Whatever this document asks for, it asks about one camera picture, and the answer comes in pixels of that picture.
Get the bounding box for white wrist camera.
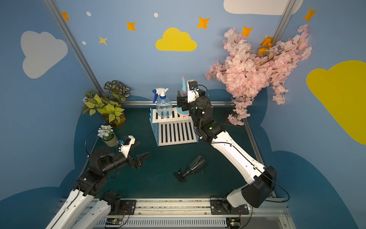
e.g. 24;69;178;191
118;135;135;158
187;80;199;103

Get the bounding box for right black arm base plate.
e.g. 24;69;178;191
209;198;250;215

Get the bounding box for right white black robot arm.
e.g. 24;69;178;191
177;90;277;208

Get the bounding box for white flower small pot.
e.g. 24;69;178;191
97;125;119;148

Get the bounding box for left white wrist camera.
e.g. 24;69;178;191
118;135;135;158

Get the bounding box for left green circuit board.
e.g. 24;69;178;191
105;218;123;227

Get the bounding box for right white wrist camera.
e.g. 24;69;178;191
187;80;199;103

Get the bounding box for yellow green leafy potted plant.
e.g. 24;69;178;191
82;80;131;127

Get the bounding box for pink cherry blossom tree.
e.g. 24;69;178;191
205;24;312;126

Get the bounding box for blue white slatted shelf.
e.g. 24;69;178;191
150;107;199;147

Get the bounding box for orange artificial flower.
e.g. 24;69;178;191
258;36;273;57

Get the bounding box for clear spray bottle blue trigger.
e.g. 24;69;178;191
152;88;173;118

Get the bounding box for green circuit board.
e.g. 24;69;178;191
226;218;241;229
105;218;123;227

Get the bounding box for teal pink spray bottle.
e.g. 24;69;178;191
177;76;189;116

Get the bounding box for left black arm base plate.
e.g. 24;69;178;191
113;199;137;215

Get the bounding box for aluminium front rail frame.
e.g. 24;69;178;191
79;197;295;229

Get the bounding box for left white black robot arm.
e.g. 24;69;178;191
47;139;151;229

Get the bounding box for dark transparent spray bottle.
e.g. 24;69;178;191
173;155;206;182

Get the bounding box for right green circuit board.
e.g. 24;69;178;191
226;218;241;229

